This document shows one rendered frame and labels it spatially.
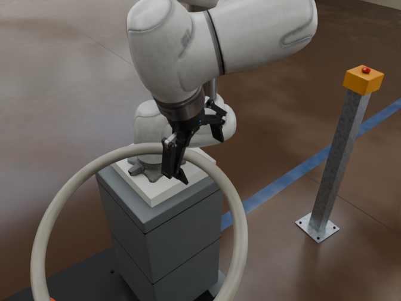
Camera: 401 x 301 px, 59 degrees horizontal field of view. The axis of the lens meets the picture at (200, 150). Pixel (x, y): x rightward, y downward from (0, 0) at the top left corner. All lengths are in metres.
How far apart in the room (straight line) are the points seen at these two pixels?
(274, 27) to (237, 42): 0.06
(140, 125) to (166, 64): 0.78
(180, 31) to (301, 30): 0.18
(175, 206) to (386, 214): 1.69
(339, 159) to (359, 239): 0.66
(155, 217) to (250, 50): 0.91
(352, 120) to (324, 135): 1.39
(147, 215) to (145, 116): 0.36
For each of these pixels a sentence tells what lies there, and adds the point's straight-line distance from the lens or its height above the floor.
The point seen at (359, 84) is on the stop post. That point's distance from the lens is 1.77.
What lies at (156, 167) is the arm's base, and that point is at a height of 0.89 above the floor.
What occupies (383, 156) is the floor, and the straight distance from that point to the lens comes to 3.20.
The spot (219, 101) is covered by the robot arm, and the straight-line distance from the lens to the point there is 1.29.
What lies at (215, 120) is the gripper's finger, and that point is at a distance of 0.77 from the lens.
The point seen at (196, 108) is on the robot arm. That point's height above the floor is 1.47.
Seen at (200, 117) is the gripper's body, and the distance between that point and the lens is 0.66.
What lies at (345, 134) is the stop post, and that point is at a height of 0.76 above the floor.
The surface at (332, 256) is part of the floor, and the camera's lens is 2.33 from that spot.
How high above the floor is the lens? 1.79
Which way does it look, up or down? 38 degrees down
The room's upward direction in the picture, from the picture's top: straight up
